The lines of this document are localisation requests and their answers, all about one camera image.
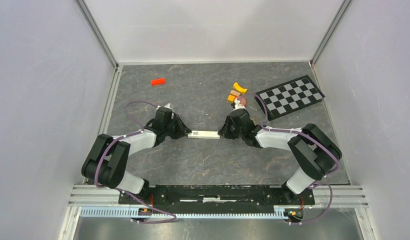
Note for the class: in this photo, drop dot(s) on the tan small block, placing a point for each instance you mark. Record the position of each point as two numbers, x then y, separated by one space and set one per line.
235 93

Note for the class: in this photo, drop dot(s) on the orange semicircle block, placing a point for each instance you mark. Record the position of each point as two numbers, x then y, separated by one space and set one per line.
242 100

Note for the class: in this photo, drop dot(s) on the aluminium frame post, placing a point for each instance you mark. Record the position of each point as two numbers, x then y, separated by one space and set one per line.
344 6
94 27

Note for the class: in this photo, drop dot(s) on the right aluminium frame post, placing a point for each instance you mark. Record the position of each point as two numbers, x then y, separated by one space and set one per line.
344 6

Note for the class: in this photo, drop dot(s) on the yellow curved block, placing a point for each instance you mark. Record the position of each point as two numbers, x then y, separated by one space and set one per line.
238 88

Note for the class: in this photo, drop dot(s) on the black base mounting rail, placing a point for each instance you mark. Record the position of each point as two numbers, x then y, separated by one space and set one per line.
223 199

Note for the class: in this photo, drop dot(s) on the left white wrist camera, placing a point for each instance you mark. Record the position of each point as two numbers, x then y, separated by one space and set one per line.
168 106

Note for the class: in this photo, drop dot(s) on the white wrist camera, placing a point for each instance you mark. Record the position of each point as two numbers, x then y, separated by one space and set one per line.
168 106
237 105

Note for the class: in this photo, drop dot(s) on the white and black stick remote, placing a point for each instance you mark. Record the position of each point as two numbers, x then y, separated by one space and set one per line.
200 134

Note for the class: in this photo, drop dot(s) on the left aluminium frame post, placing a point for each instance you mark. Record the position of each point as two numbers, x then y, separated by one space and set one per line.
94 27

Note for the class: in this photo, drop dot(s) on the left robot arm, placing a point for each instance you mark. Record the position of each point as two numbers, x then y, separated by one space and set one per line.
107 159

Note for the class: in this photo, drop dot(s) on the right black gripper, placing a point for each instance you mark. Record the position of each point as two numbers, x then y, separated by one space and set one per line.
224 131

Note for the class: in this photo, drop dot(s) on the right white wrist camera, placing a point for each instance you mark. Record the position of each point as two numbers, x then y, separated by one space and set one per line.
237 105

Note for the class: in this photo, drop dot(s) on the red rectangular block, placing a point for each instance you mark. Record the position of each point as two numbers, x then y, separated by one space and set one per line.
158 81

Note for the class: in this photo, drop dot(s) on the black white checkerboard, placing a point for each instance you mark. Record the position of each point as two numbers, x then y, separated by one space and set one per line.
286 98

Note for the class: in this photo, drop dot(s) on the grey slotted cable duct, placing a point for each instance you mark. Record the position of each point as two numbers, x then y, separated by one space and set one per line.
136 211

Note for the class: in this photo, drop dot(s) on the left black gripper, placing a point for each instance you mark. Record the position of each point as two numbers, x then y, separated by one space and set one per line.
183 130

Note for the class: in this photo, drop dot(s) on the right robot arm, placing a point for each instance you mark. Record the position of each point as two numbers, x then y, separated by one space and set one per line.
316 154

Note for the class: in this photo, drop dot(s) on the yellow small block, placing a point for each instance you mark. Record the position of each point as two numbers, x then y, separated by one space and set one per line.
231 98

